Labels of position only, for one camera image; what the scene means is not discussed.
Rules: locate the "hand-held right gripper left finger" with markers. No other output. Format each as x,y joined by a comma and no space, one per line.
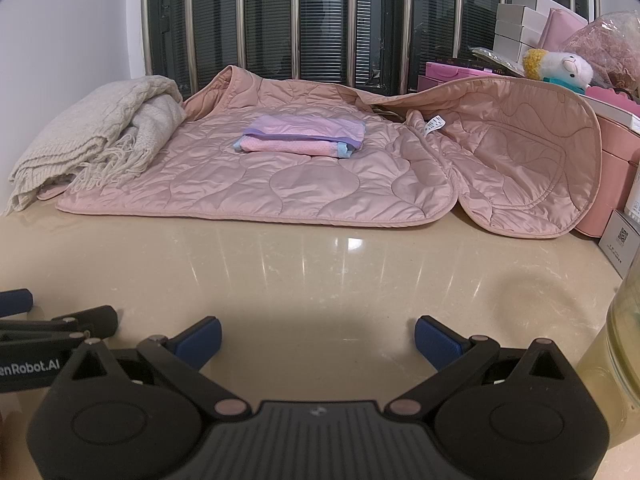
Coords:
202,341

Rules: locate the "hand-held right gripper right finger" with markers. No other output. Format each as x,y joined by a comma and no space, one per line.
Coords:
439,341

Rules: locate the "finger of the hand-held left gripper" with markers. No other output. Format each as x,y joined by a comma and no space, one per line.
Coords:
95,317
15,302

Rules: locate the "pink blue mesh garment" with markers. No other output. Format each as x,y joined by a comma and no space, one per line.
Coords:
300,130

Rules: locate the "cream knitted blanket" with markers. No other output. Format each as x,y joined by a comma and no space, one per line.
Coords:
75,135

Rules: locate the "glass jar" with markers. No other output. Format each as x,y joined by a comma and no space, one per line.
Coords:
620,360

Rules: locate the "pink quilted blanket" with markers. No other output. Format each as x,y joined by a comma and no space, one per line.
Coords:
300,185

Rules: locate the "white printed box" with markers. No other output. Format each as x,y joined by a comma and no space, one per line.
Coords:
617,245

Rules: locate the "pink storage case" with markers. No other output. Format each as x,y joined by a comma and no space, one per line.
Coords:
615,175

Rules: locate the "magenta flat box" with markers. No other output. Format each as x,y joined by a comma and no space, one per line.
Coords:
450,69

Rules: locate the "white cardboard box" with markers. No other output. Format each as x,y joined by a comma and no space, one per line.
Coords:
510,47
520,14
535,1
515,32

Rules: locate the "white plush toy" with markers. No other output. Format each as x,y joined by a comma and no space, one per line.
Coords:
567,67

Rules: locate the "pink pouch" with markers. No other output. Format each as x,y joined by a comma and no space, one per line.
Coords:
562,30

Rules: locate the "metal window bars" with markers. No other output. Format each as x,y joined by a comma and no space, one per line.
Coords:
352,10

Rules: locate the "pink lace cloth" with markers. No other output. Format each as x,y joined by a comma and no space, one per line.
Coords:
612,45

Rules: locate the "dark glass window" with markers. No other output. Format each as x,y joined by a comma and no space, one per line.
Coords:
325,10

